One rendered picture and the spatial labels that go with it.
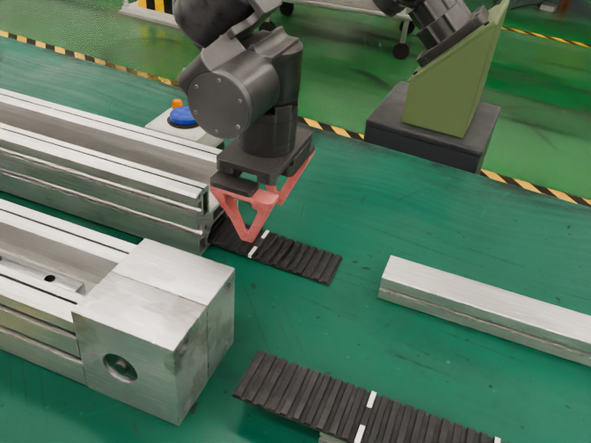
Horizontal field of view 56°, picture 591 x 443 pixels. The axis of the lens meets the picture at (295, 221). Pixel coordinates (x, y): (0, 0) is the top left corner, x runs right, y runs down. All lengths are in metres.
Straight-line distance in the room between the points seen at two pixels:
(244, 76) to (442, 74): 0.52
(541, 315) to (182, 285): 0.35
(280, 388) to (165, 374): 0.09
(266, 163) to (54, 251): 0.21
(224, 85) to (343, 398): 0.27
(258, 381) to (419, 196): 0.40
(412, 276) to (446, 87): 0.41
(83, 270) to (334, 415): 0.26
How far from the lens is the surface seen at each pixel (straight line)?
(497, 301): 0.60
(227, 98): 0.45
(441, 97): 0.94
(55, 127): 0.77
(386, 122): 0.96
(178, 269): 0.48
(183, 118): 0.76
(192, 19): 0.53
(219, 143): 0.80
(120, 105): 0.97
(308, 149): 0.60
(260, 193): 0.54
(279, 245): 0.65
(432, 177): 0.83
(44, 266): 0.58
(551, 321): 0.61
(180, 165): 0.67
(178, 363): 0.44
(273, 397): 0.47
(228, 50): 0.48
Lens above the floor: 1.20
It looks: 37 degrees down
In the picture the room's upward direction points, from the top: 6 degrees clockwise
